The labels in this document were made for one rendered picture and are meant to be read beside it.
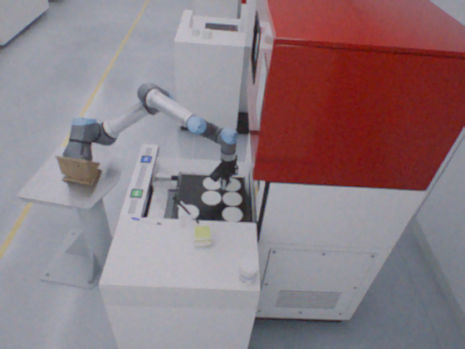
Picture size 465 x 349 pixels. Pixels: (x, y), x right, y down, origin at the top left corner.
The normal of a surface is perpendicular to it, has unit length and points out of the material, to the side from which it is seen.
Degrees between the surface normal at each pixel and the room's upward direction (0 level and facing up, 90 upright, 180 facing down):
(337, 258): 90
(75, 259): 0
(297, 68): 90
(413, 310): 0
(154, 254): 0
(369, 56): 90
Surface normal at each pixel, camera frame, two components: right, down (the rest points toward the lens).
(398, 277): 0.07, -0.75
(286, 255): 0.00, 0.65
